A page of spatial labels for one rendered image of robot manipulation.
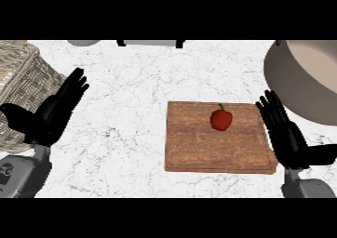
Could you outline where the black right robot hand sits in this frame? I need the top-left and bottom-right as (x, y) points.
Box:
(254, 89), (337, 170)

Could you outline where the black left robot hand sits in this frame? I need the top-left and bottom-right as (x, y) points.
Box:
(0, 67), (90, 148)

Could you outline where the red bell pepper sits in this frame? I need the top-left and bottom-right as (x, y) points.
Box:
(208, 103), (233, 132)

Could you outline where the brown wooden cutting board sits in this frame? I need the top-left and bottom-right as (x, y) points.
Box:
(163, 100), (280, 176)

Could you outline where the large beige pot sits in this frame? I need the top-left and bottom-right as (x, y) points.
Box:
(262, 40), (337, 126)

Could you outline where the wicker basket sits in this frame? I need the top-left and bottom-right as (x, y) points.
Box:
(0, 40), (67, 154)

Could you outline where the grey rounded object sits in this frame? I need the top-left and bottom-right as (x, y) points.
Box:
(66, 40), (103, 47)

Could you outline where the grey appliance with black feet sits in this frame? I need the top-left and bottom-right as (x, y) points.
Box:
(115, 40), (187, 49)

